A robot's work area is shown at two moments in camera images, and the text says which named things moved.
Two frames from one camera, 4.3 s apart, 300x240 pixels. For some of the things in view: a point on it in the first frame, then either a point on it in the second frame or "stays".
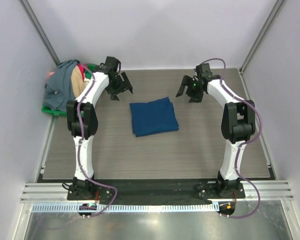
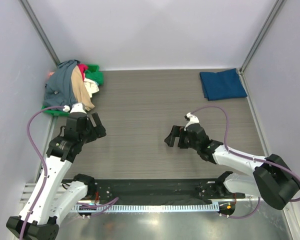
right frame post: x=274 y=13 stays
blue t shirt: x=156 y=117 → x=224 y=84
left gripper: x=114 y=92 → x=98 y=131
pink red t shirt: x=82 y=68 stays
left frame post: x=34 y=21 stays
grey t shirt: x=59 y=88 stays
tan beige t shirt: x=77 y=82 stays
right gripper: x=186 y=81 → x=177 y=131
